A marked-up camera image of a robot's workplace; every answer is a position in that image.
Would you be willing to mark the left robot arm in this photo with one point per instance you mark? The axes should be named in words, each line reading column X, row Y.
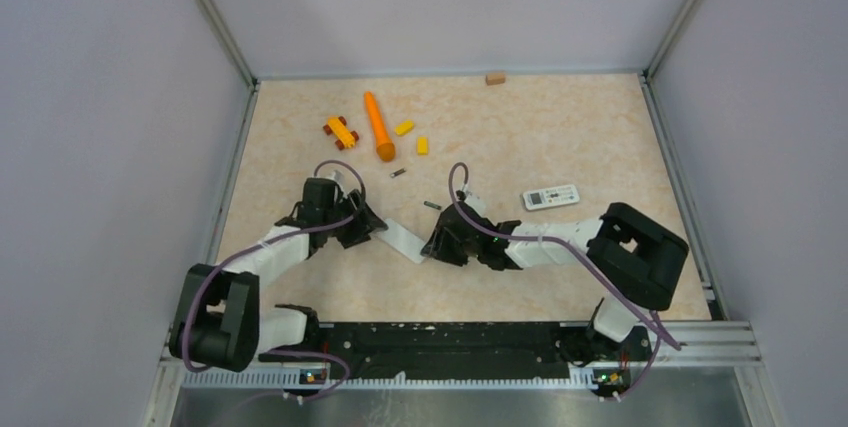
column 218, row 322

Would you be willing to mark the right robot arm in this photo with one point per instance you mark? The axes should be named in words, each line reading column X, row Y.
column 635, row 259

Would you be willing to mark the yellow block upper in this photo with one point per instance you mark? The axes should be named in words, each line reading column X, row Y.
column 404, row 128

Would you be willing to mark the white remote with dark screen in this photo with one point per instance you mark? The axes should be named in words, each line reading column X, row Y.
column 403, row 241

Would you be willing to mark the white air conditioner remote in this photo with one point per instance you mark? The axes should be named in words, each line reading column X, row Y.
column 550, row 197

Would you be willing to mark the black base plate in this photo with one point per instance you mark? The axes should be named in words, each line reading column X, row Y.
column 445, row 351

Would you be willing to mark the orange toy microphone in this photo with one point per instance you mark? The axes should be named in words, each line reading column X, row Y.
column 384, row 145

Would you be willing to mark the yellow block lower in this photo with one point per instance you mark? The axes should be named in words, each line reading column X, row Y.
column 422, row 146

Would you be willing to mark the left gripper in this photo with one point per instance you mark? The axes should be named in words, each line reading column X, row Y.
column 367, row 218

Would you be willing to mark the yellow block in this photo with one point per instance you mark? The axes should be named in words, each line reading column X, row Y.
column 404, row 128
column 422, row 146

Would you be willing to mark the yellow toy car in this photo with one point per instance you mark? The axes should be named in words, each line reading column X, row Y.
column 336, row 126

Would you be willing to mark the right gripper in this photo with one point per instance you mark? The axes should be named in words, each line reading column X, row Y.
column 438, row 247

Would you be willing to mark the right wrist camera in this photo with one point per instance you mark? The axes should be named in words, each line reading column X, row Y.
column 473, row 202

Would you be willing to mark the brown wooden block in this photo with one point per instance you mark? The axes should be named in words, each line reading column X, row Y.
column 495, row 78

